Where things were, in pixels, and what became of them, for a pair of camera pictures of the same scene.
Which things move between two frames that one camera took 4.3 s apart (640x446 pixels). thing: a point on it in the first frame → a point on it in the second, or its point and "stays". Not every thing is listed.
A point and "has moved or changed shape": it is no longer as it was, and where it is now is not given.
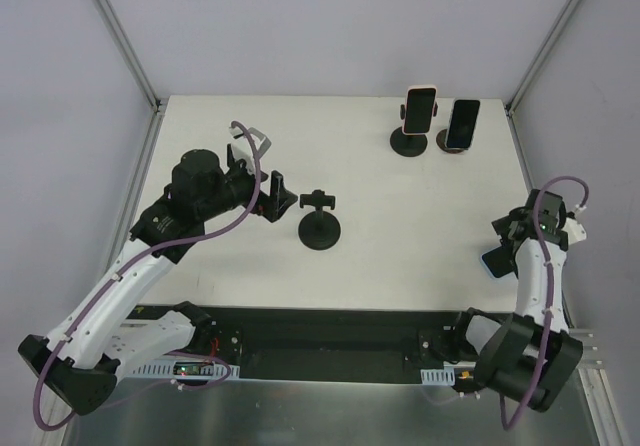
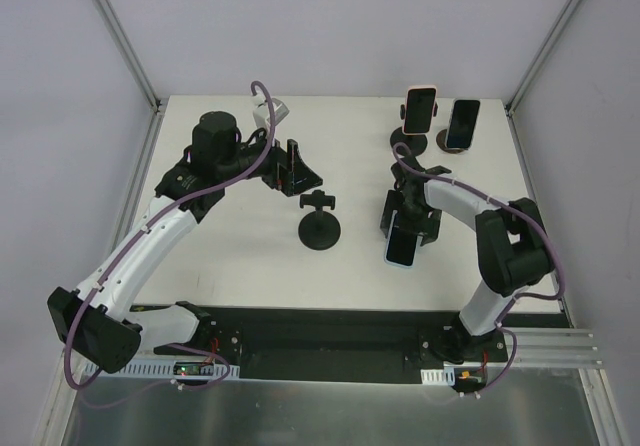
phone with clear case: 463,124 stays
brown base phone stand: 441,141 stays
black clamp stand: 319,230 stays
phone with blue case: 498,261 has moved or changed shape
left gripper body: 273,196 → 290,164
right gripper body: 503,227 → 412,218
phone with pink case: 420,106 stays
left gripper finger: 281,199 → 301,176
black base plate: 337,345 stays
